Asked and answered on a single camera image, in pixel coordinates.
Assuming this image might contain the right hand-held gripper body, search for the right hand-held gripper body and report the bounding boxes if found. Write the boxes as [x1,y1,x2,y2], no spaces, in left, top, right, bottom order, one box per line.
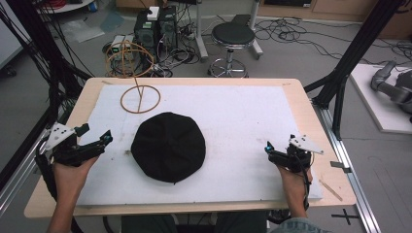
[277,134,325,174]

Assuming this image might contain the aluminium rail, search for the aluminium rail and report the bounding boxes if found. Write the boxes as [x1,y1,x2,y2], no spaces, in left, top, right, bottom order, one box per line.
[311,98,383,233]

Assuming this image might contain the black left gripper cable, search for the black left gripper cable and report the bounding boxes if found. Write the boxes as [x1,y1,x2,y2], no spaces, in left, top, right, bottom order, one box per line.
[33,144,60,202]

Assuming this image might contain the black round stool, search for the black round stool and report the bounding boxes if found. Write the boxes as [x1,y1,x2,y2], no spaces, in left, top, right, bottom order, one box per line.
[208,21,258,79]

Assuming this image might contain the black metal frame post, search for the black metal frame post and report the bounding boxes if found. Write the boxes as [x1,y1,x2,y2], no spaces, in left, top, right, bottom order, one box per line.
[303,0,408,141]
[0,0,93,192]

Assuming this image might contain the black tape cross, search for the black tape cross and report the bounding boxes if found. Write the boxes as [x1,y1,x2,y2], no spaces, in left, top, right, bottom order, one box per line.
[330,208,361,226]

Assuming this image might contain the small metal bracket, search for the small metal bracket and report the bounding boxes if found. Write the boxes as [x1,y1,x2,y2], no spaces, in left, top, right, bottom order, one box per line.
[329,160,353,174]

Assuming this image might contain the white table mat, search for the white table mat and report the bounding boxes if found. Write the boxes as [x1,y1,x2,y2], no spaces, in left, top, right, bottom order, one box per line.
[77,83,326,207]

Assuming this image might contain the black beret hat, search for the black beret hat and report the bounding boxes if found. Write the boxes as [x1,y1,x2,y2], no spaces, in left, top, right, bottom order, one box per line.
[130,112,207,184]

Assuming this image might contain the person's right hand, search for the person's right hand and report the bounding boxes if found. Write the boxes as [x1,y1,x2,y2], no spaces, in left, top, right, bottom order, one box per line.
[278,164,314,210]

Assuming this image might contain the tangle of floor cables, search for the tangle of floor cables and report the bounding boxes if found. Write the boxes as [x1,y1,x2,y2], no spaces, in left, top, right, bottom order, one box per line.
[254,17,412,67]

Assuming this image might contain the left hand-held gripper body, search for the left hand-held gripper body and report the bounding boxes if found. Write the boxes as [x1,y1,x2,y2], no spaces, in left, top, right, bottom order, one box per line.
[43,121,99,168]

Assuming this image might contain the person's left hand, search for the person's left hand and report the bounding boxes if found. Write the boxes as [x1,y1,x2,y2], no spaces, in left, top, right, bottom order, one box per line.
[52,155,100,202]

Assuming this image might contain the white floor board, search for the white floor board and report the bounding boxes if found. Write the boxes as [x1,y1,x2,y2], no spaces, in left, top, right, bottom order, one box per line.
[349,63,412,136]

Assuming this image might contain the thin wooden stick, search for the thin wooden stick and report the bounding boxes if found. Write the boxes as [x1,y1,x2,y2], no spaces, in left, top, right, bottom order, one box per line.
[318,179,344,202]

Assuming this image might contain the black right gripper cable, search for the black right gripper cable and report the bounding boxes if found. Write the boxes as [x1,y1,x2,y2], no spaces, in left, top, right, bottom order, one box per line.
[292,154,311,212]

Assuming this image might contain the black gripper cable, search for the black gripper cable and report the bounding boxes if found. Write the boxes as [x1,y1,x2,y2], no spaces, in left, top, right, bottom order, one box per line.
[33,144,60,202]
[292,154,311,212]

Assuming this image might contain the round white table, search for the round white table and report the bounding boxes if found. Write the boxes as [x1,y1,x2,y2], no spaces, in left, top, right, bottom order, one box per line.
[36,0,95,15]

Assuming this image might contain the black computer tower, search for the black computer tower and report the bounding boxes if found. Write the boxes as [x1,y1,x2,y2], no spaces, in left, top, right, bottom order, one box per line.
[133,9,160,63]
[156,5,179,51]

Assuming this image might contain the wooden hat stand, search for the wooden hat stand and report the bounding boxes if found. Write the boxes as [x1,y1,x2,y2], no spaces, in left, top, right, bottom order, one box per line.
[105,40,162,115]

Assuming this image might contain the person's legs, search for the person's legs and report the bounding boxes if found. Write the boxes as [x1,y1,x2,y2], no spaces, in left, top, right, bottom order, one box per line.
[120,211,269,233]

